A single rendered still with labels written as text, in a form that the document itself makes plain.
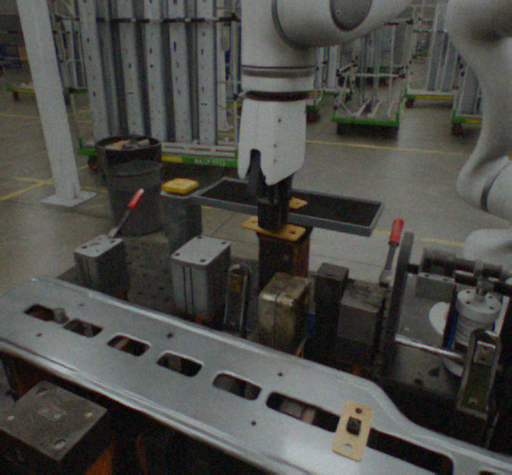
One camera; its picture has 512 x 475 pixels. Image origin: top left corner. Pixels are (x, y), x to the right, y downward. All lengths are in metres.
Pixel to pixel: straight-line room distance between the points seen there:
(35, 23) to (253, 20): 3.62
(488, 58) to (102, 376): 0.82
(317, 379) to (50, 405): 0.37
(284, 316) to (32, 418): 0.37
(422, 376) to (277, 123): 0.49
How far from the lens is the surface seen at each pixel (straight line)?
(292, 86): 0.48
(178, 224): 0.97
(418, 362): 0.80
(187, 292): 0.78
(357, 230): 0.75
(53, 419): 0.64
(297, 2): 0.42
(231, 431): 0.61
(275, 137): 0.48
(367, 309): 0.69
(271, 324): 0.72
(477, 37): 0.85
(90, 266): 0.93
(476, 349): 0.67
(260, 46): 0.47
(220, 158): 4.39
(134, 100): 5.10
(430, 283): 0.65
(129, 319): 0.81
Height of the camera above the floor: 1.48
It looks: 24 degrees down
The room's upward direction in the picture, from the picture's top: straight up
